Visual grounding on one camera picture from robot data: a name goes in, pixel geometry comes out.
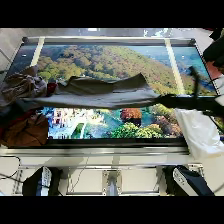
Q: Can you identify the silver frame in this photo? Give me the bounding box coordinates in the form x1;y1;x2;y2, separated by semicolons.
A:
0;34;224;197

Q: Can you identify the white garment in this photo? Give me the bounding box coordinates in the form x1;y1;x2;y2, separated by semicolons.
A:
174;107;224;161

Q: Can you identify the grey shirt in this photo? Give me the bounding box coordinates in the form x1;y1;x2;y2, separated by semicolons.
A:
22;72;162;111

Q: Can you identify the beige garment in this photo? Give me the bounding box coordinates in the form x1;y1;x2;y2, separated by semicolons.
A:
0;64;49;108

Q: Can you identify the brown garment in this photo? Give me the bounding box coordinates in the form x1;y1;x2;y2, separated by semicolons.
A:
0;112;50;148

